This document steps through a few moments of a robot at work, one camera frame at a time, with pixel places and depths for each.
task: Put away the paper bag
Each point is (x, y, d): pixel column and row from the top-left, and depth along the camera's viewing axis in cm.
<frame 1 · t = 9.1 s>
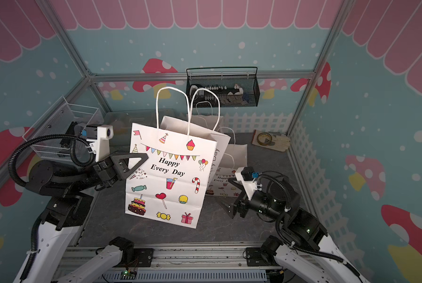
left hand: (148, 163, 44), fingers closed
right hand: (222, 189, 57), fingers open
rear paper bag: (214, 122, 93), point 26 cm above the table
clear plastic storage box: (121, 120, 103), point 20 cm above the table
roll of brown tape: (264, 138, 119), point 2 cm above the table

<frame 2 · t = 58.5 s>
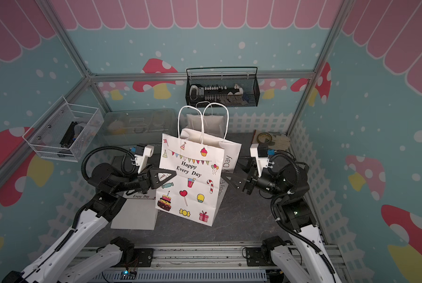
left hand: (175, 178, 56), fingers closed
right hand: (226, 168, 55), fingers open
front left paper bag: (139, 211, 87), point 2 cm above the table
the other named things where they were.

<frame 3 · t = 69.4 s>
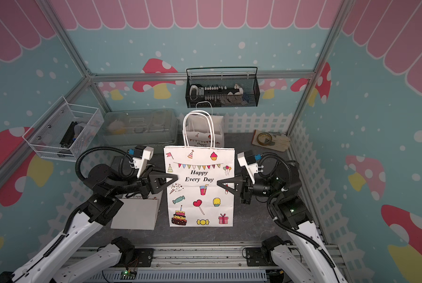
left hand: (177, 182, 53), fingers closed
right hand: (219, 184, 53), fingers closed
the named things where they were.

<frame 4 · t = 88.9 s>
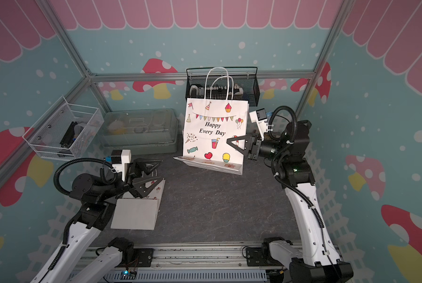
left hand: (162, 173, 56), fingers open
right hand: (227, 144, 55), fingers closed
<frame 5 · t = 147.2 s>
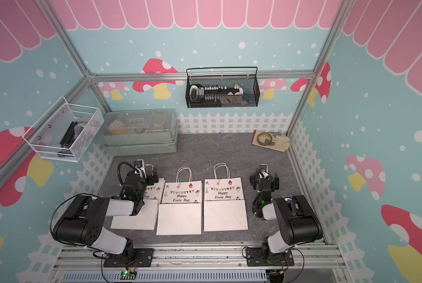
left hand: (147, 170, 93), fingers open
right hand: (265, 172, 92), fingers open
front right paper bag: (180, 211, 87), point 2 cm above the table
